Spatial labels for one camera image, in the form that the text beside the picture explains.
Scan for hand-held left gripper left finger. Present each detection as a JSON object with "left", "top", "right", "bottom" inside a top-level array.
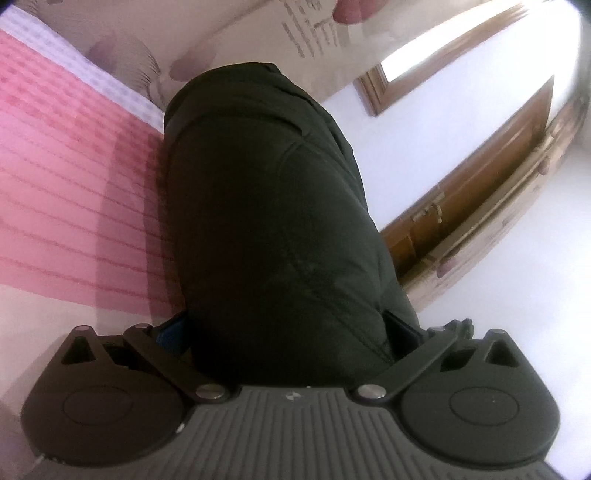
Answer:
[{"left": 59, "top": 318, "right": 242, "bottom": 406}]

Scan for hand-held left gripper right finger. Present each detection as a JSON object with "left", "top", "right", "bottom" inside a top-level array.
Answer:
[{"left": 352, "top": 310, "right": 525, "bottom": 406}]

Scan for black pants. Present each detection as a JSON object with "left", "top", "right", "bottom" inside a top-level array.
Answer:
[{"left": 161, "top": 64, "right": 422, "bottom": 389}]

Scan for metal door latch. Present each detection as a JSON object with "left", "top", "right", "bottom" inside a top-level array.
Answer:
[{"left": 412, "top": 191, "right": 446, "bottom": 227}]

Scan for brown wooden door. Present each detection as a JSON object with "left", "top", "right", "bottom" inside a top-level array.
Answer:
[
  {"left": 379, "top": 75, "right": 556, "bottom": 278},
  {"left": 398, "top": 98, "right": 583, "bottom": 311}
]

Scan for pink striped blanket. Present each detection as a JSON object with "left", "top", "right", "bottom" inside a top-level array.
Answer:
[{"left": 0, "top": 9, "right": 197, "bottom": 385}]

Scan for cream floral curtain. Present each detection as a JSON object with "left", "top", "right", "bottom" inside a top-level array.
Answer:
[{"left": 32, "top": 0, "right": 513, "bottom": 112}]

